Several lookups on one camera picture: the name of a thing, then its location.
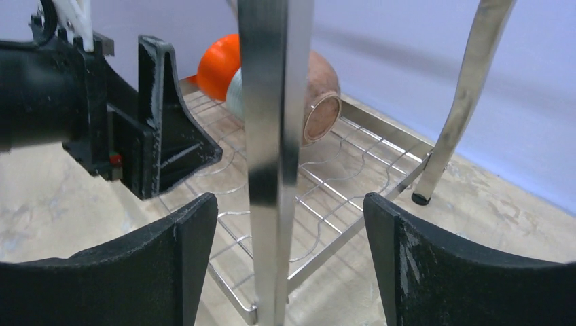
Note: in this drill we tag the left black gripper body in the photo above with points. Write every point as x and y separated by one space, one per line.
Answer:
116 137

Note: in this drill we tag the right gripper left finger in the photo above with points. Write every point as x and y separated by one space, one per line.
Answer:
151 276

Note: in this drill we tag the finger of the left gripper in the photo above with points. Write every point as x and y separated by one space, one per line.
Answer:
176 146

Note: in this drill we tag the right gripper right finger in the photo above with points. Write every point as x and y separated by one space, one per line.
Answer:
429 276

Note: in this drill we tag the metal two-tier dish rack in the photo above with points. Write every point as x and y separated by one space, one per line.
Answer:
286 207

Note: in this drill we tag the brown speckled bowl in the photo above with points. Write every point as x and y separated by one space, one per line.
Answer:
323 99

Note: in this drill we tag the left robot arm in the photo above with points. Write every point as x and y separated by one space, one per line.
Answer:
39 103

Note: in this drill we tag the pale green bowl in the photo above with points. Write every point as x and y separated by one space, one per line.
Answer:
234 103

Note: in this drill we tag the rear red-orange bowl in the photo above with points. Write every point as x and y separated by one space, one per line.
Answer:
218 66

